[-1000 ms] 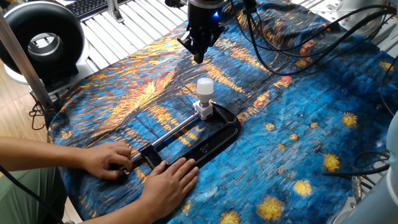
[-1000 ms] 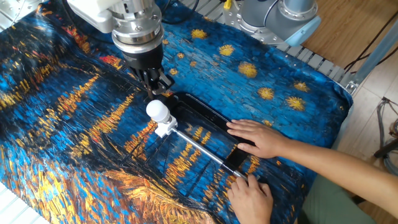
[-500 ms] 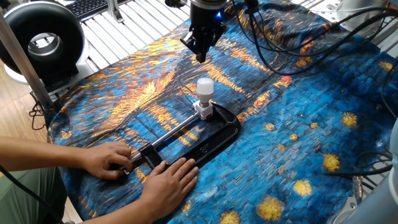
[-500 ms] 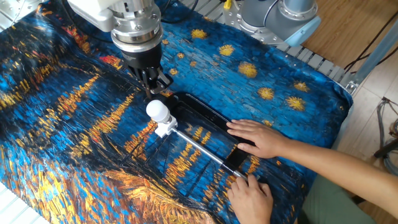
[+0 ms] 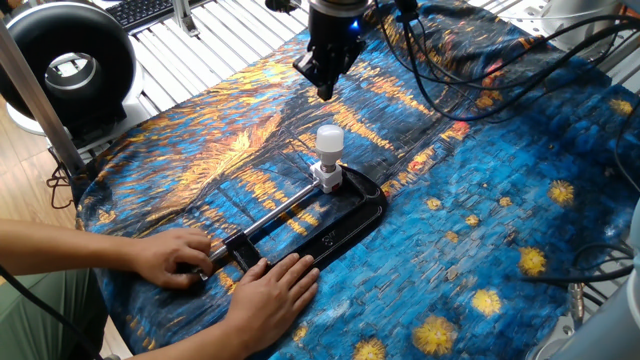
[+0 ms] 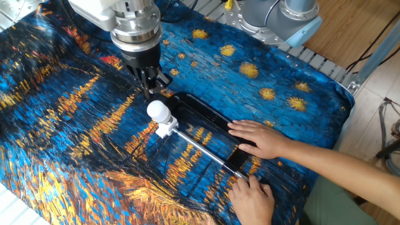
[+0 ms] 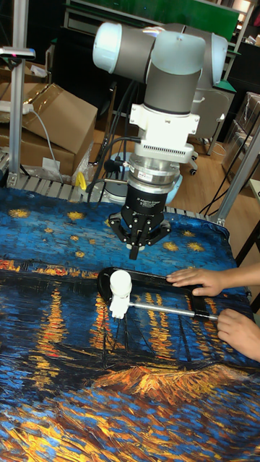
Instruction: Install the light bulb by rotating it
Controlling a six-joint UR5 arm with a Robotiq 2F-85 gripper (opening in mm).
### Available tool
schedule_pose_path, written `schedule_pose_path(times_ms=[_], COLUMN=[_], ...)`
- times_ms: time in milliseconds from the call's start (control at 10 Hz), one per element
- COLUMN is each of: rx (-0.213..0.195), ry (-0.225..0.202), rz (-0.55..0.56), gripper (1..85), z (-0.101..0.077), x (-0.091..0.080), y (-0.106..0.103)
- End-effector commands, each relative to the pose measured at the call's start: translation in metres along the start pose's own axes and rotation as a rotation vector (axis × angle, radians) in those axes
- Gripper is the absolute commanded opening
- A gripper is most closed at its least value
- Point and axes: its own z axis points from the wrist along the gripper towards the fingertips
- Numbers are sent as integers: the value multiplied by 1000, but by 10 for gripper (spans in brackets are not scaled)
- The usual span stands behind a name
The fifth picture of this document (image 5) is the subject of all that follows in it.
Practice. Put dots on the starry night painting cloth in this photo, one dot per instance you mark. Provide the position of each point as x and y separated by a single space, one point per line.
450 175

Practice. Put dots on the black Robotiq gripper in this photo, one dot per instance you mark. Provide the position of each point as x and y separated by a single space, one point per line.
335 25

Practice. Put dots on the person's left forearm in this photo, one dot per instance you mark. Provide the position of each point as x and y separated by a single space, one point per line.
65 247

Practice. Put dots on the person's left hand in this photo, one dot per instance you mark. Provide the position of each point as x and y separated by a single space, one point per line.
170 257

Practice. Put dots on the black C-clamp with silver screw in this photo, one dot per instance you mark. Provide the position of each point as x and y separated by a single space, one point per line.
340 235

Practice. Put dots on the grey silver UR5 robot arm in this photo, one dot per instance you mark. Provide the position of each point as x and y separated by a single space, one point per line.
615 325

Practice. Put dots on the green trousers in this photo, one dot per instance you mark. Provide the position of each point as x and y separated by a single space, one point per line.
30 325

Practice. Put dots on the white light bulb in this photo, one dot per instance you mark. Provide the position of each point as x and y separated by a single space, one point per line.
330 140

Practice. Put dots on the person's right hand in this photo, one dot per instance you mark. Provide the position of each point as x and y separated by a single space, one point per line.
270 305

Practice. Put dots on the white device base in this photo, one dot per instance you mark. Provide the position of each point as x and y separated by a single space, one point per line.
134 105

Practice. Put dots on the small aluminium bracket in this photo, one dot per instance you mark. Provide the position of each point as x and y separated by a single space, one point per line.
182 17

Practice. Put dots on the aluminium frame post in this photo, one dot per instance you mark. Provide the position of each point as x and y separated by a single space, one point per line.
40 105

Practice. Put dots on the black computer keyboard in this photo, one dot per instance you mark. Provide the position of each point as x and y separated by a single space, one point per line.
140 10

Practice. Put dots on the person's right forearm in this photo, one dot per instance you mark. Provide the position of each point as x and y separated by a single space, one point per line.
200 347

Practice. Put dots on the white lamp socket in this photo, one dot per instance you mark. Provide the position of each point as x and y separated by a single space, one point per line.
327 180

